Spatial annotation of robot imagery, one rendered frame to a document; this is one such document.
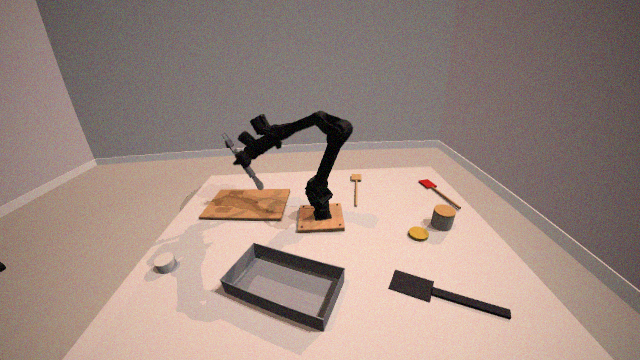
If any black spatula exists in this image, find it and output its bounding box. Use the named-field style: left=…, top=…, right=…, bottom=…
left=389, top=269, right=512, bottom=320

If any yellow flat round disc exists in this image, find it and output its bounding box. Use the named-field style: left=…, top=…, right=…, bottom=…
left=408, top=226, right=429, bottom=242

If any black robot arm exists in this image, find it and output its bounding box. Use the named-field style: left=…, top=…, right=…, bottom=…
left=238, top=111, right=353, bottom=221

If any grey cylinder with orange top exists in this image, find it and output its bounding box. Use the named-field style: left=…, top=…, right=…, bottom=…
left=431, top=204, right=456, bottom=232

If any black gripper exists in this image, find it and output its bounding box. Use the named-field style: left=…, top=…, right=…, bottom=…
left=234, top=139, right=267, bottom=168

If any red spatula with wooden handle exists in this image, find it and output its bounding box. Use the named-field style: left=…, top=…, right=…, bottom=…
left=418, top=179, right=461, bottom=210

